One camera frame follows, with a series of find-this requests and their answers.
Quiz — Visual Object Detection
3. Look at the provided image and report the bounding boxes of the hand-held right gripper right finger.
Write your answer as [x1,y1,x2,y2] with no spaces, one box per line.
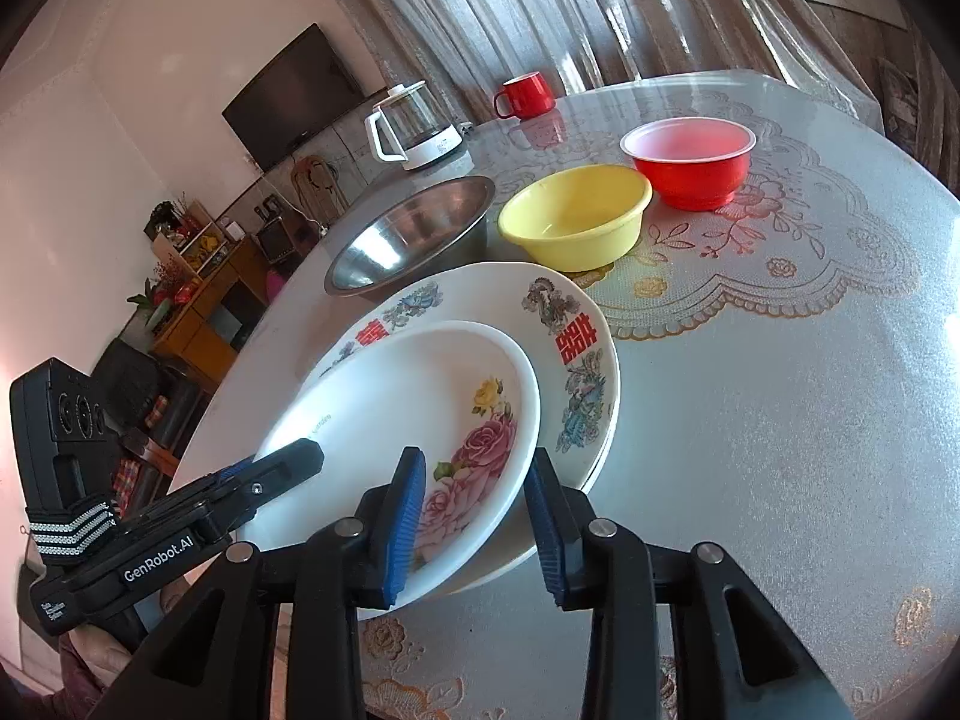
[523,446,856,720]

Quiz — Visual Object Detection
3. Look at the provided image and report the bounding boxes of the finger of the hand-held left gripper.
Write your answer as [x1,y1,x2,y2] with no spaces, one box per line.
[201,439,325,541]
[199,461,263,488]

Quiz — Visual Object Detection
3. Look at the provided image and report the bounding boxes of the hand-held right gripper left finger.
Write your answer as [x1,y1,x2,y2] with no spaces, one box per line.
[86,446,428,720]

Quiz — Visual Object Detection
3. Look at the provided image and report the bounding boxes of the large purple floral rim plate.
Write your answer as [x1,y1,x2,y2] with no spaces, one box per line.
[450,382,625,595]

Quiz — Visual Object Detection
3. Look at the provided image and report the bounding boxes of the white plate with rose print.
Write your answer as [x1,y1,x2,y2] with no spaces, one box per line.
[236,320,542,622]

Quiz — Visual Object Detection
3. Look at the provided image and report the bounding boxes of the white plate red blue pattern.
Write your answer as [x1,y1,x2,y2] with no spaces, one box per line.
[298,261,622,500]

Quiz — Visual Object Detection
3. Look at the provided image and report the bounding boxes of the stainless steel bowl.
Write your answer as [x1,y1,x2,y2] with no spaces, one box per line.
[324,175,497,299]

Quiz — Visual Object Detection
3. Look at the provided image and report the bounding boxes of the yellow plastic bowl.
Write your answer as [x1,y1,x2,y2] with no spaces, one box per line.
[498,166,653,273]

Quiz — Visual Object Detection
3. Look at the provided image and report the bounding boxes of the red plastic bowl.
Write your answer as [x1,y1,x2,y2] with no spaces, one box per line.
[619,118,756,212]

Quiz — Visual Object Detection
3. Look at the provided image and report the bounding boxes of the person's left hand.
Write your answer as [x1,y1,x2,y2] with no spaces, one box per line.
[56,626,140,702]

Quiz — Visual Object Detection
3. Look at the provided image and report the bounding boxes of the black sofa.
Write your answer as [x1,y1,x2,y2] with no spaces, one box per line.
[94,337,218,496]

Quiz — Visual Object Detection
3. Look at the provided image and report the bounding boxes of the wooden side cabinet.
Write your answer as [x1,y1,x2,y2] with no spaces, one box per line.
[146,236,271,391]

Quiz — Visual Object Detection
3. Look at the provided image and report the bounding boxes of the small wooden shelf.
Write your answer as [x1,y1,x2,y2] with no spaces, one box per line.
[150,201,230,275]

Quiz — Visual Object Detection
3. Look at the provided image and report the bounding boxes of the wooden chair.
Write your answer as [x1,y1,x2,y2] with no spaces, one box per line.
[289,155,350,222]

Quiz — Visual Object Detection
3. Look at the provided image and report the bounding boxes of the white glass electric kettle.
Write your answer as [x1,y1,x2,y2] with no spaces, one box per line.
[364,80,464,172]

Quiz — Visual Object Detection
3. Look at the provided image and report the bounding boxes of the red mug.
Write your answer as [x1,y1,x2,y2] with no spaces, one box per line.
[493,72,557,121]

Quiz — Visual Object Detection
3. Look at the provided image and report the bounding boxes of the wide beige sheer curtain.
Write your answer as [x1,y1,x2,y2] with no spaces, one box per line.
[292,0,882,128]

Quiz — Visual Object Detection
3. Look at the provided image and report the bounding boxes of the patterned cushion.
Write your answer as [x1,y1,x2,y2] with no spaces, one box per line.
[877,52,935,166]

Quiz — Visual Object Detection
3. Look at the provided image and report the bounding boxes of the black wall television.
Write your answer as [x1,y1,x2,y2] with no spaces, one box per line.
[222,24,368,172]

